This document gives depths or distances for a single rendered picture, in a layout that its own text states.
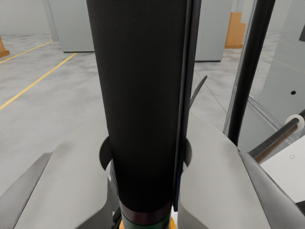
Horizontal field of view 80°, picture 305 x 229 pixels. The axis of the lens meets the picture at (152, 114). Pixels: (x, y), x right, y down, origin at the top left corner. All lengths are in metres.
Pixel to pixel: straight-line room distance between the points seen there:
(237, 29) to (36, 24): 10.90
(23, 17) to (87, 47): 7.08
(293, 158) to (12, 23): 14.40
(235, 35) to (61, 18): 6.36
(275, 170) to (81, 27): 7.25
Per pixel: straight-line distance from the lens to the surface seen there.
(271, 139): 0.30
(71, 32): 7.59
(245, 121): 1.48
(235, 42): 8.41
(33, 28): 13.94
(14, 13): 14.30
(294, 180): 0.53
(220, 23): 5.94
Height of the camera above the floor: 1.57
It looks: 31 degrees down
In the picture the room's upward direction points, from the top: 1 degrees counter-clockwise
